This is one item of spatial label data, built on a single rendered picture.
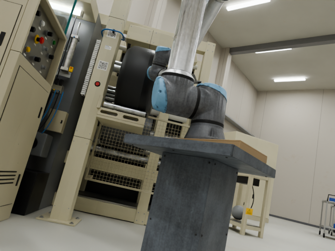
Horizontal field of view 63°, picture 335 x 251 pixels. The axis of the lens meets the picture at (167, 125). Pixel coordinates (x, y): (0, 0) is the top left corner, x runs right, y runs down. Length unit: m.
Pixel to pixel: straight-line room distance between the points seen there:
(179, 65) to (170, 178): 0.48
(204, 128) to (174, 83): 0.23
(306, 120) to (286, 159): 1.88
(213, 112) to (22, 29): 1.05
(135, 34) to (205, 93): 1.60
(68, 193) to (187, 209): 1.25
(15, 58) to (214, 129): 1.03
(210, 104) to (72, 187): 1.32
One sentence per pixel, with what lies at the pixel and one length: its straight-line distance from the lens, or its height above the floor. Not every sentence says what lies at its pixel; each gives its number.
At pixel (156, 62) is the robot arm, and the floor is 1.13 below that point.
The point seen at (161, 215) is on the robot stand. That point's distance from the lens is 1.15.
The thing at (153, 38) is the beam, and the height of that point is 1.70.
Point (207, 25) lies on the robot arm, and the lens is 1.56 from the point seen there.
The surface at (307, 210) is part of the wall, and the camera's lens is 12.50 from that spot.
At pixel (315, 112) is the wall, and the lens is 13.20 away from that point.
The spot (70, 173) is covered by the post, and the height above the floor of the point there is 0.34.
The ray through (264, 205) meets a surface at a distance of 4.00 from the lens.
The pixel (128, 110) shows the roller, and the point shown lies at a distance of 2.09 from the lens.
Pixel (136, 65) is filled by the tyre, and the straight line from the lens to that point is 2.06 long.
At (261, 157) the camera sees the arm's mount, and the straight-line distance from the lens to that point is 1.24.
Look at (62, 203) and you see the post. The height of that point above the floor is 0.12.
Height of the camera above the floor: 0.44
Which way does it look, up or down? 11 degrees up
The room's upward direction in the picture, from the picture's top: 13 degrees clockwise
